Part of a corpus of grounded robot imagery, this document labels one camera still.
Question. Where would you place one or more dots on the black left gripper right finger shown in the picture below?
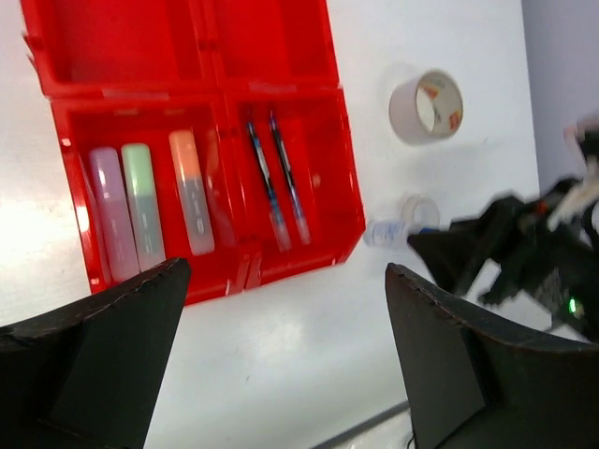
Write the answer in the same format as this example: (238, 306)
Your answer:
(477, 380)

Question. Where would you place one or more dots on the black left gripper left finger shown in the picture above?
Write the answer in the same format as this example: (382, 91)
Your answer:
(87, 375)

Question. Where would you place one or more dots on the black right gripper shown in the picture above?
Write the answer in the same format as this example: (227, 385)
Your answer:
(557, 268)

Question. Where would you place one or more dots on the small clear tape roll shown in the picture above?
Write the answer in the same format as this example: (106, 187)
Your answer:
(420, 210)

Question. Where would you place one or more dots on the clear blue-cap spray bottle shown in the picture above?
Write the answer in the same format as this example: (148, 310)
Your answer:
(392, 234)

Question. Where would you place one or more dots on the purple cap highlighter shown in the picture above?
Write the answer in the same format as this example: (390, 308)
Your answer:
(114, 213)

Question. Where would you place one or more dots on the large white tape roll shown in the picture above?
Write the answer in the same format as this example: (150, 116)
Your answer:
(426, 108)

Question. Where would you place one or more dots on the blue patterned pen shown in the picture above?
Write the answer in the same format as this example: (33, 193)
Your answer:
(276, 216)
(299, 216)

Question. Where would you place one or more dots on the green cap highlighter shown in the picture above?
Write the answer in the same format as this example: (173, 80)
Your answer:
(142, 201)

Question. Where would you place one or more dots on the orange cap highlighter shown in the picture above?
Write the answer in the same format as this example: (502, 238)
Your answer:
(191, 191)

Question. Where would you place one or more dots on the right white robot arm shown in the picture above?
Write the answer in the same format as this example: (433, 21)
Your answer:
(501, 214)

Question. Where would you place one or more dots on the red four-compartment bin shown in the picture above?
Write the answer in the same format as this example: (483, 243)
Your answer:
(120, 72)

